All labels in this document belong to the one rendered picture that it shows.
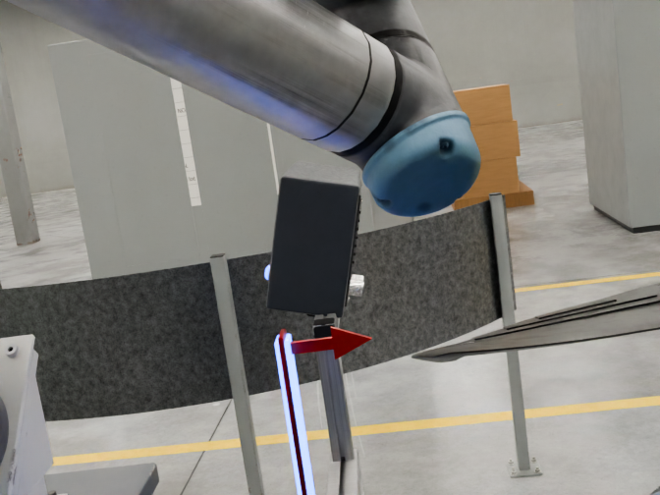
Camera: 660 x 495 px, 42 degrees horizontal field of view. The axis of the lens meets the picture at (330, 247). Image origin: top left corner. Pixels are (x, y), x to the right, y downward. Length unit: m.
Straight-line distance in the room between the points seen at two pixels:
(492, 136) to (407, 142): 8.24
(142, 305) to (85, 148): 4.74
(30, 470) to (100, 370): 1.68
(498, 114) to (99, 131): 3.94
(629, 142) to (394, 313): 4.47
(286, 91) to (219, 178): 6.33
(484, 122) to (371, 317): 6.33
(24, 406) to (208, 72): 0.44
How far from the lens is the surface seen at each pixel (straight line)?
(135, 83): 6.93
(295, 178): 1.16
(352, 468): 1.18
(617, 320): 0.58
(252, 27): 0.45
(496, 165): 8.79
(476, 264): 2.78
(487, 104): 8.73
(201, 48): 0.45
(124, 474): 0.93
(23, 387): 0.82
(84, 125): 7.08
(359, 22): 0.60
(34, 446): 0.85
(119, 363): 2.48
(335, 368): 1.16
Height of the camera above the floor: 1.35
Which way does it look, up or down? 10 degrees down
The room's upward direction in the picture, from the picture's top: 8 degrees counter-clockwise
